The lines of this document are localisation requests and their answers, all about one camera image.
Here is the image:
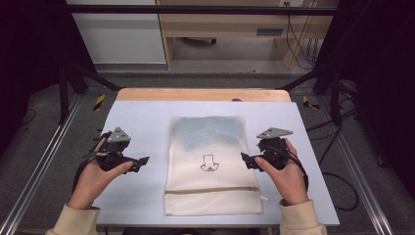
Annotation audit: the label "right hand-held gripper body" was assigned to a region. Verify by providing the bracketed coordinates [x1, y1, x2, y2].
[255, 126, 295, 171]

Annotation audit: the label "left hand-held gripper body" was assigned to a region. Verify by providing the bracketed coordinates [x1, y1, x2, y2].
[89, 126, 135, 172]

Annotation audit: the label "white mesh laundry bag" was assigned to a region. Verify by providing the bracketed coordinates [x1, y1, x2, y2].
[163, 115, 271, 217]

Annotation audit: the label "person's right hand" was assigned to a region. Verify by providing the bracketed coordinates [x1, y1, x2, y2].
[254, 138, 310, 208]

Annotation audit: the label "person's left hand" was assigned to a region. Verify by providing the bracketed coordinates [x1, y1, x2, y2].
[67, 136, 135, 211]

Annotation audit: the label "white table board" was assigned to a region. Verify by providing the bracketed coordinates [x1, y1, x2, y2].
[63, 100, 341, 228]

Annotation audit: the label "black metal stand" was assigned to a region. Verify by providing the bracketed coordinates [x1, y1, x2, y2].
[279, 61, 345, 127]
[58, 61, 122, 125]

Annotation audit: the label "wooden table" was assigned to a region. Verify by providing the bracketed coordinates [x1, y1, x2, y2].
[115, 87, 293, 103]

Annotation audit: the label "white cabinet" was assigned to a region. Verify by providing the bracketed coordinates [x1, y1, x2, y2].
[66, 0, 167, 65]

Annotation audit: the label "black curtain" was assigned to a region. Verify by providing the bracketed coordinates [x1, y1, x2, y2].
[0, 0, 97, 160]
[313, 0, 415, 200]

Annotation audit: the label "light wooden desk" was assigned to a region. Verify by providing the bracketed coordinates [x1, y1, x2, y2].
[155, 0, 339, 71]

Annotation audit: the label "right hand-held gripper black cable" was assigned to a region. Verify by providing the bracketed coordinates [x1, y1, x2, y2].
[266, 144, 310, 193]

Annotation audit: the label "hand-held gripper black cable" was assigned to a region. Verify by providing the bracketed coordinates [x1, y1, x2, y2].
[266, 144, 310, 193]
[71, 130, 111, 194]

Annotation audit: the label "left hand-held gripper black cable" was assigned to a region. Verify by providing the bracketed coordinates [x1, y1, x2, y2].
[71, 130, 111, 194]

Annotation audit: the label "yellow-handled tool left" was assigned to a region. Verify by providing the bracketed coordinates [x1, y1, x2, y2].
[93, 93, 108, 113]

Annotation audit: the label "aluminium floor rail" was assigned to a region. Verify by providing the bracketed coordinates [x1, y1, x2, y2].
[317, 96, 396, 235]
[0, 94, 83, 235]

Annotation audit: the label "black floor cable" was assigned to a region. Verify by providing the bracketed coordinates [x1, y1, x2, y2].
[305, 107, 360, 212]

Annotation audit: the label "hanging black cables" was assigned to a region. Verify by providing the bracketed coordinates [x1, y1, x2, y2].
[285, 14, 320, 71]

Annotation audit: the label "black horizontal frame bar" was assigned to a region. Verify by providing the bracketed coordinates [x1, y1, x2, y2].
[64, 4, 338, 17]

